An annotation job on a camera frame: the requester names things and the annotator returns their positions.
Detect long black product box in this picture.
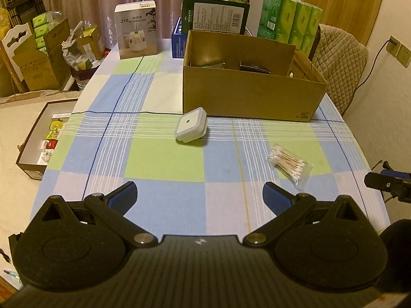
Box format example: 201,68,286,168
239,59,274,74

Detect clear plastic bag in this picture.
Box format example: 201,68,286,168
61,21,100,71

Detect bag of cotton swabs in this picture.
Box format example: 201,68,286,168
267,145,314,191

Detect white carved chair back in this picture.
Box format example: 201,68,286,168
1,22,34,94

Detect checked tablecloth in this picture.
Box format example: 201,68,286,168
30,37,391,242

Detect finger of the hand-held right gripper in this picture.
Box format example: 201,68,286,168
380,169,411,179
364,172,411,204

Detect black plug cable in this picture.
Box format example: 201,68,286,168
340,38,399,116

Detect dark green labelled box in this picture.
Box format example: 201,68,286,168
182,0,250,35

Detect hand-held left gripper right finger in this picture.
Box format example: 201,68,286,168
242,181,370,248

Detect silver foil bag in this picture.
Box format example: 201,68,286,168
192,61,226,70

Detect large brown carton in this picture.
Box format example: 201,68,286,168
11,17,73,92

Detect wooden door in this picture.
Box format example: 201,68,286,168
301,0,388,46

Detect small carton with yellow label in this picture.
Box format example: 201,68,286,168
76,25,105,62

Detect white square night light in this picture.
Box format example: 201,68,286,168
175,106,208,145

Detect assorted snack packets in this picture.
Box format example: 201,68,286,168
38,113,72,165

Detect brown open shoe box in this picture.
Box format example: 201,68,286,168
16,98,79,180

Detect blue box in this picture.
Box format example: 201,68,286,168
171,17,189,59

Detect chair with quilted cover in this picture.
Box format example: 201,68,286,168
310,24,369,116

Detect dark red bin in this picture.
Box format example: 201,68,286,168
71,65,99,92

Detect brown cardboard box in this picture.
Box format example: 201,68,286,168
182,30,329,123

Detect white humidifier box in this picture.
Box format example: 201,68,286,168
114,0,158,60

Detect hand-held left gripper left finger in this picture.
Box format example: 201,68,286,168
31,181,158,248

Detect stack of green tissue packs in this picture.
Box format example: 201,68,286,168
256,0,323,60

